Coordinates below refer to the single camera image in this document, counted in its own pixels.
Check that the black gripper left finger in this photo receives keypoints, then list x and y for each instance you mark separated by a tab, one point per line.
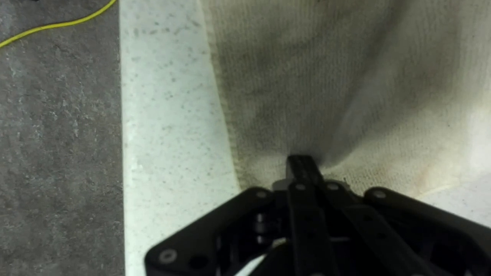
240	231

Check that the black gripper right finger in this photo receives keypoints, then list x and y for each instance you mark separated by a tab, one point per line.
404	231

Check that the cream cloth towel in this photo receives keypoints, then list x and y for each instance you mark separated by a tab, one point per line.
332	87

